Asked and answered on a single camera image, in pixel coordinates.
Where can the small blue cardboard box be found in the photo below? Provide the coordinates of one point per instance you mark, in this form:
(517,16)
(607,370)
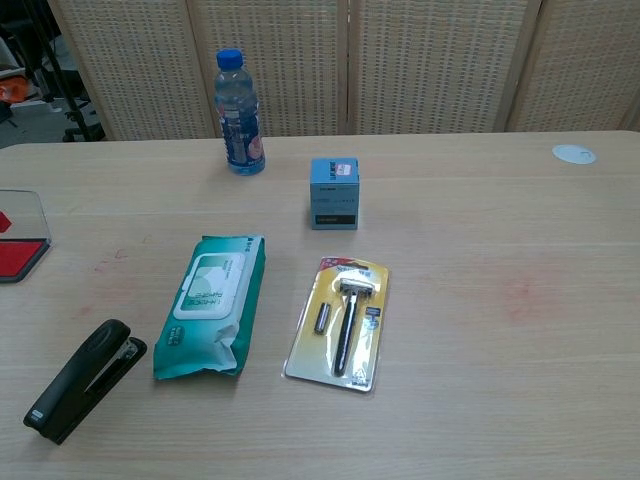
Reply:
(334,200)

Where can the razor in yellow blister pack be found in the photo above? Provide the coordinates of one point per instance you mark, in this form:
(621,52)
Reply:
(345,325)

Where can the green wet wipes pack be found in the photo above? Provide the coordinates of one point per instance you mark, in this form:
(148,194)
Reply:
(210,300)

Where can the water bottle with blue cap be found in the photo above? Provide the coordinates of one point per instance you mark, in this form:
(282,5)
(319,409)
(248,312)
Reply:
(240,130)

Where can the wooden folding screen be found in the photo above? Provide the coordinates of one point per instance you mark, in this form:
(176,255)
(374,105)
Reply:
(425,65)

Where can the black tripod stand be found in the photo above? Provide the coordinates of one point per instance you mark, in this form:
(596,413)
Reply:
(75,107)

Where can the black stapler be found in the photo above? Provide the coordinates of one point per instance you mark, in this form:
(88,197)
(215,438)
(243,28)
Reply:
(75,385)

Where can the red ink pad clear lid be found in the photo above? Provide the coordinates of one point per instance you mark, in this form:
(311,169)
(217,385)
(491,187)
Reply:
(17,260)

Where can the orange and white object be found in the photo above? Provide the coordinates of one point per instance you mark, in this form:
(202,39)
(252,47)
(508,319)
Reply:
(12,91)

